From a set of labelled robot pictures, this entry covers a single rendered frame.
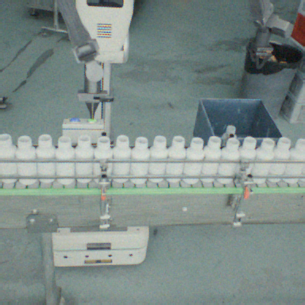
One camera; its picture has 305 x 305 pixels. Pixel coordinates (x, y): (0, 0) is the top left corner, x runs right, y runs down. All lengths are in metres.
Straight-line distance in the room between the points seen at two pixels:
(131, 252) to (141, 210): 0.84
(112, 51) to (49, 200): 0.69
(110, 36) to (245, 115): 0.80
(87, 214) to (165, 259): 1.08
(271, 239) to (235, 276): 0.38
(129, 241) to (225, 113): 0.82
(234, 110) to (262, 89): 1.36
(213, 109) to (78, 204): 0.90
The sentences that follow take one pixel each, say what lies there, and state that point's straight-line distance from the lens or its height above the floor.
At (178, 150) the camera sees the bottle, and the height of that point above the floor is 1.13.
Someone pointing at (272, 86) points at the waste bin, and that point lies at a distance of 3.31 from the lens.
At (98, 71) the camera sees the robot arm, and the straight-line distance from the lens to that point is 1.26.
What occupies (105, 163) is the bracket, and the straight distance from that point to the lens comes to 1.21.
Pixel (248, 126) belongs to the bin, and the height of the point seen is 0.79.
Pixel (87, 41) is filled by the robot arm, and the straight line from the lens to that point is 1.30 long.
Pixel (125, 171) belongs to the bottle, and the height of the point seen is 1.05.
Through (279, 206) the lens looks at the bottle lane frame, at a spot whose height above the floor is 0.91.
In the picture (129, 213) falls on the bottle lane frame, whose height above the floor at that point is 0.89.
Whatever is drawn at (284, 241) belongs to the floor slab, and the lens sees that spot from 2.67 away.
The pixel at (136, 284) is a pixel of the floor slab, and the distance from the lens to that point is 2.28.
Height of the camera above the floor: 1.92
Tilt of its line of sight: 34 degrees down
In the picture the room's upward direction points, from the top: 6 degrees clockwise
